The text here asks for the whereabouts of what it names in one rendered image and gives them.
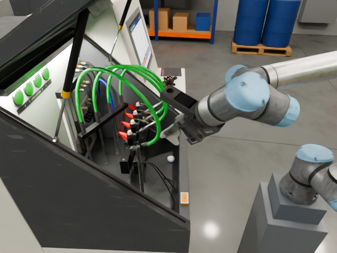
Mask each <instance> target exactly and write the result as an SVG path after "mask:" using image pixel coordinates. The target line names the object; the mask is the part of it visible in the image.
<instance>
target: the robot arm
mask: <svg viewBox="0 0 337 253"><path fill-rule="evenodd" d="M334 78H337V49H336V51H333V52H328V53H323V54H318V55H313V56H308V57H304V58H299V59H294V60H289V61H284V62H279V63H274V64H270V65H265V66H260V67H256V68H250V69H249V68H248V67H247V66H244V65H235V66H233V67H231V68H230V69H229V70H228V71H227V73H226V75H225V79H224V80H225V85H223V86H222V87H220V88H218V89H217V90H215V91H214V92H212V93H210V94H209V95H207V96H206V97H204V98H203V99H201V101H198V100H196V99H194V98H193V97H191V96H189V95H187V94H186V93H184V92H182V91H181V90H179V89H177V88H175V87H174V86H172V85H169V86H167V87H166V88H165V89H164V90H163V91H161V92H160V96H159V97H160V99H161V100H162V101H164V102H166V103H167V104H169V105H171V106H172V107H174V108H175V109H177V110H179V111H180V112H182V113H181V114H179V115H178V116H177V117H175V124H174V123H173V124H172V125H170V126H169V127H168V128H167V129H165V130H164V131H162V132H161V133H160V137H161V138H166V139H167V140H169V141H170V142H171V143H173V144H174V145H176V146H177V145H179V144H180V142H179V139H178V136H180V135H181V130H182V131H183V132H184V134H185V135H186V136H187V137H188V138H187V139H186V140H187V141H188V142H189V143H190V144H191V145H193V144H196V143H199V142H201V141H202V140H203V139H204V138H205V137H207V136H210V135H213V134H215V133H218V132H219V131H220V129H221V128H222V127H223V126H224V124H225V122H227V121H229V120H232V119H234V118H237V117H242V118H246V119H250V120H254V121H257V122H261V123H265V124H269V125H270V126H273V127H274V126H277V127H287V126H290V125H291V124H293V123H294V122H295V121H296V119H297V118H298V116H299V111H300V107H299V103H298V101H297V100H296V99H295V98H293V97H290V96H289V95H288V94H282V93H280V92H279V91H280V90H285V89H289V88H294V87H298V86H302V85H307V84H311V83H316V82H320V81H325V80H329V79H334ZM179 128H180V129H181V130H180V129H179ZM194 141H197V142H194ZM193 142H194V143H193ZM333 160H334V154H333V153H332V151H330V150H329V149H327V148H325V147H323V146H320V145H315V144H306V145H303V146H301V147H300V148H299V150H298V152H297V153H296V156H295V158H294V161H293V163H292V166H291V168H290V170H289V172H288V173H287V174H286V175H284V176H283V177H282V178H281V180H280V183H279V188H280V190H281V192H282V193H283V195H284V196H285V197H287V198H288V199H289V200H291V201H293V202H295V203H298V204H302V205H310V204H313V203H314V202H315V201H316V200H317V198H318V196H319V195H320V196H321V197H322V198H323V199H324V200H325V201H326V202H327V204H328V205H329V206H330V207H331V208H332V209H333V210H334V211H336V212H337V163H334V162H333Z"/></svg>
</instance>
